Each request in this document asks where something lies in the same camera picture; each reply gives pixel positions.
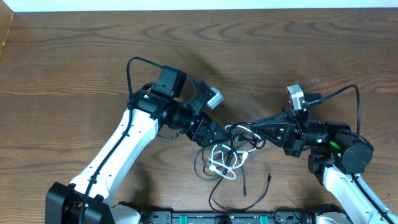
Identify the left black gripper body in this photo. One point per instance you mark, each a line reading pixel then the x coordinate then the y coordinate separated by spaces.
pixel 198 128

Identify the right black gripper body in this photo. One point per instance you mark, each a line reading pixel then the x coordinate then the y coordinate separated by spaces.
pixel 294 131

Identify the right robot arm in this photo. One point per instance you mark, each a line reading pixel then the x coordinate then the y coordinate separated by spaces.
pixel 338 157

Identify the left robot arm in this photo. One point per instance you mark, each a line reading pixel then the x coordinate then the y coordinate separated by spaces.
pixel 175 100

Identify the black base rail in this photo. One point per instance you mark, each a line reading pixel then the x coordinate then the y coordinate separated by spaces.
pixel 326 214

